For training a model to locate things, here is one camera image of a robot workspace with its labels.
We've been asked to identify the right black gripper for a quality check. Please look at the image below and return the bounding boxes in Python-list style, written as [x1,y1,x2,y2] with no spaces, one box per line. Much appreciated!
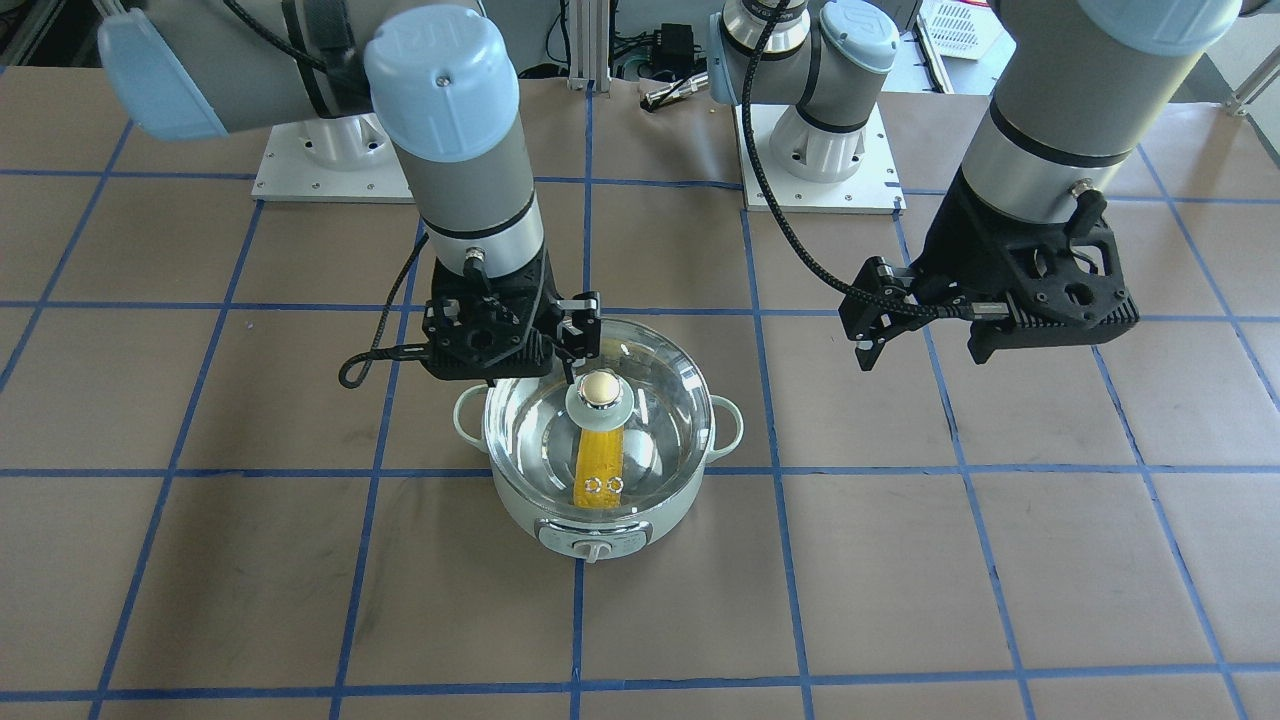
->
[420,250,603,380]

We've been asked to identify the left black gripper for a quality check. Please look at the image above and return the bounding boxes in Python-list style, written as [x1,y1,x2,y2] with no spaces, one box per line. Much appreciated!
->
[838,176,1140,370]

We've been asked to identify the yellow corn cob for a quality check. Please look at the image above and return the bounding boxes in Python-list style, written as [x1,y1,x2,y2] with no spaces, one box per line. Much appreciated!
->
[572,427,625,510]

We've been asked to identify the glass pot lid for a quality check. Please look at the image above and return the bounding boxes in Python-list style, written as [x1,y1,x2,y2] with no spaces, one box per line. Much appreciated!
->
[483,319,724,523]

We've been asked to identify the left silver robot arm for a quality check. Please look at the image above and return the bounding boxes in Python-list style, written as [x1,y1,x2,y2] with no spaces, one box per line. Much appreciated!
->
[707,1,1277,370]

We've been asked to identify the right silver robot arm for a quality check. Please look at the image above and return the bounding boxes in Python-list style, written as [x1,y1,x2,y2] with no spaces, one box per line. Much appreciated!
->
[97,1,600,388]

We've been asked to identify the pale green cooking pot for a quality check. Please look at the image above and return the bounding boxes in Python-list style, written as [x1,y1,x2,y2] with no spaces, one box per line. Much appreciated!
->
[452,318,745,564]

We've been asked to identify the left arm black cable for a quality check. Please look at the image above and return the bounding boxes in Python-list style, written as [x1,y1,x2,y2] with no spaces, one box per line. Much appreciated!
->
[742,0,1001,319]

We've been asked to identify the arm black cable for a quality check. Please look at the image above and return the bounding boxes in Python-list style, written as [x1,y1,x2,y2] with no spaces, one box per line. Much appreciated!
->
[338,231,486,391]
[742,0,1001,319]

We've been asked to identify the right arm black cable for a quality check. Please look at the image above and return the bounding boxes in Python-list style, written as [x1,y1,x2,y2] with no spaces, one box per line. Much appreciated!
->
[338,231,486,391]

